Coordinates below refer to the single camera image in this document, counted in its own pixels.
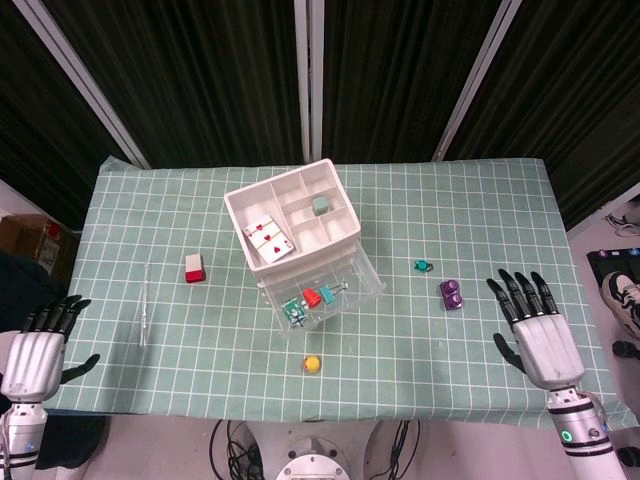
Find green circuit board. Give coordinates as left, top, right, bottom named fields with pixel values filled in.
left=282, top=295, right=308, bottom=329

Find black cable bundle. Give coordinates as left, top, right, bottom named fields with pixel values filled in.
left=208, top=419, right=265, bottom=480
left=377, top=419, right=422, bottom=480

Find purple toy brick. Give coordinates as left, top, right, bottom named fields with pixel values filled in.
left=438, top=278, right=464, bottom=313

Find brown cardboard box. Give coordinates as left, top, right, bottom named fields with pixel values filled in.
left=0, top=214, right=79, bottom=281

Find grey round robot base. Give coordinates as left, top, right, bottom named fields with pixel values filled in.
left=274, top=434, right=359, bottom=480

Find white metal frame post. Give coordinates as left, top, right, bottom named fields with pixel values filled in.
left=12, top=0, right=152, bottom=170
left=566, top=182, right=640, bottom=234
left=293, top=0, right=326, bottom=164
left=431, top=0, right=524, bottom=162

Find red and white block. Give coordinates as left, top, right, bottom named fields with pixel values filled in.
left=184, top=253, right=208, bottom=286

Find hearts playing cards stack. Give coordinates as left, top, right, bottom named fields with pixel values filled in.
left=242, top=213, right=297, bottom=265

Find green checked tablecloth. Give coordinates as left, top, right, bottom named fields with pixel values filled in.
left=46, top=155, right=637, bottom=431

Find black device with coloured buttons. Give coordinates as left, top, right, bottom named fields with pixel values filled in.
left=585, top=248, right=640, bottom=301

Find clear plastic drawer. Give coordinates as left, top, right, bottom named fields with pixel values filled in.
left=256, top=243, right=388, bottom=342

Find black pleated curtain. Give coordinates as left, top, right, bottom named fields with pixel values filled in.
left=42, top=0, right=310, bottom=170
left=322, top=0, right=502, bottom=164
left=443, top=0, right=640, bottom=232
left=0, top=0, right=132, bottom=232

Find white black sneaker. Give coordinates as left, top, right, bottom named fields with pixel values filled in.
left=601, top=271, right=640, bottom=339

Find teal binder clip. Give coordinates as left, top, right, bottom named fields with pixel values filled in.
left=319, top=280, right=352, bottom=304

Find white shoes pair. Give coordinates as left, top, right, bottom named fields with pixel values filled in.
left=604, top=212, right=640, bottom=239

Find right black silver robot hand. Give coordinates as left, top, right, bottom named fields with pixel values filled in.
left=486, top=268, right=587, bottom=393

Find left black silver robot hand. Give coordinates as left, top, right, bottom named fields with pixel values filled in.
left=0, top=294, right=102, bottom=404

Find white drawer organizer box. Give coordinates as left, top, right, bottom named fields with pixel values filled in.
left=223, top=158, right=363, bottom=290

